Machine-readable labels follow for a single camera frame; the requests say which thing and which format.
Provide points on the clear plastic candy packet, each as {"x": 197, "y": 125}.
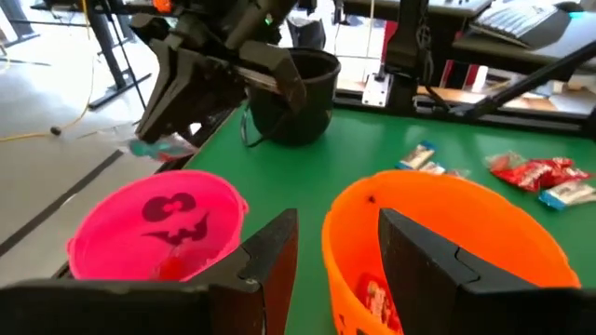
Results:
{"x": 503, "y": 160}
{"x": 458, "y": 173}
{"x": 163, "y": 150}

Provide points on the white blue Hershey's bar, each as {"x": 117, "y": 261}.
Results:
{"x": 432, "y": 168}
{"x": 416, "y": 156}
{"x": 565, "y": 194}

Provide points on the orange pumpkin face bucket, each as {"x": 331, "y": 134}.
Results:
{"x": 465, "y": 223}

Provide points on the green table mat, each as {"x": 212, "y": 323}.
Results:
{"x": 326, "y": 177}

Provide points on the black pumpkin face bucket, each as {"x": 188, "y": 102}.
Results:
{"x": 302, "y": 121}

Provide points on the black aluminium table frame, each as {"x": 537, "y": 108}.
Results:
{"x": 512, "y": 122}

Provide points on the pink pumpkin face bucket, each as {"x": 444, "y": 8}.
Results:
{"x": 116, "y": 246}

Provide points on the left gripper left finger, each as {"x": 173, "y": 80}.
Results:
{"x": 265, "y": 279}

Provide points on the black floor stand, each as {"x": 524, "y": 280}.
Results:
{"x": 104, "y": 46}

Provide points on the silver frame bracket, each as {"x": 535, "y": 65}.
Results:
{"x": 377, "y": 88}

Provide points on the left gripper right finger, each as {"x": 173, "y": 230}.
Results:
{"x": 428, "y": 279}

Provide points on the black desk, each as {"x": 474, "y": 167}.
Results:
{"x": 535, "y": 53}

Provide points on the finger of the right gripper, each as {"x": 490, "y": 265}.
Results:
{"x": 181, "y": 88}
{"x": 284, "y": 74}

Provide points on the black bag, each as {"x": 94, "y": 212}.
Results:
{"x": 307, "y": 35}

